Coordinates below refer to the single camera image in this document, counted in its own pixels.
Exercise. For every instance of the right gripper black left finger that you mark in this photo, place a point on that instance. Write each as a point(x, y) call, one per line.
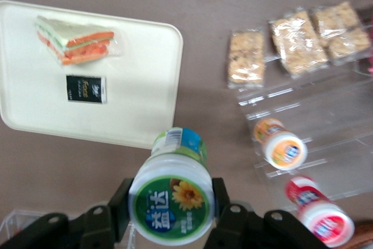
point(96, 225)

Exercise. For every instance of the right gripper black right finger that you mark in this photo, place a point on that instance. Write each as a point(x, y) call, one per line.
point(233, 225)

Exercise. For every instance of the green gum bottle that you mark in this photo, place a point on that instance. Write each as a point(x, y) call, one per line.
point(169, 196)

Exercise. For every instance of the red gum bottle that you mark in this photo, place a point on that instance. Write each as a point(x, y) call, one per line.
point(320, 214)

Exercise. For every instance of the orange gum bottle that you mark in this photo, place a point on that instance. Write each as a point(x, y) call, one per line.
point(279, 145)

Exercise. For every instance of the cream plastic tray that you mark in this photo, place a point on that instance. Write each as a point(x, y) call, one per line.
point(140, 85)

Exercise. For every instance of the clear acrylic bottle rack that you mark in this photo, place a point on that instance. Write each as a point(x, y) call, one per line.
point(8, 217)

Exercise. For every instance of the small black box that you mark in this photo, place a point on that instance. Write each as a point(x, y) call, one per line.
point(86, 89)

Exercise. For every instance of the clear acrylic stepped display shelf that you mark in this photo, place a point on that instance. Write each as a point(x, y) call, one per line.
point(335, 109)

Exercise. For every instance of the wrapped rice crisp bar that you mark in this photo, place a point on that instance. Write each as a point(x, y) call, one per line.
point(297, 42)
point(339, 31)
point(246, 59)

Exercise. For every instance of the wrapped triangle sandwich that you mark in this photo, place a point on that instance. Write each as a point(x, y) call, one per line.
point(78, 42)

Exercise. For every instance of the pink snack pack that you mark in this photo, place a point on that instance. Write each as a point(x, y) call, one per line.
point(370, 66)

